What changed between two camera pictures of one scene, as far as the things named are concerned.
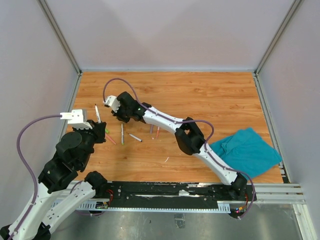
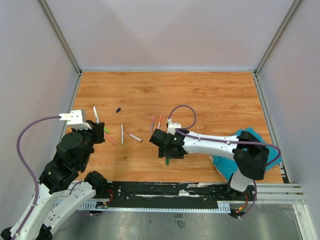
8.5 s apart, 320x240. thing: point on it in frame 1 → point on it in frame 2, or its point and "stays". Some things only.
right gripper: (117, 114) → (163, 152)
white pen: (122, 134) stays
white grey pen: (135, 137) stays
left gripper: (98, 129) stays
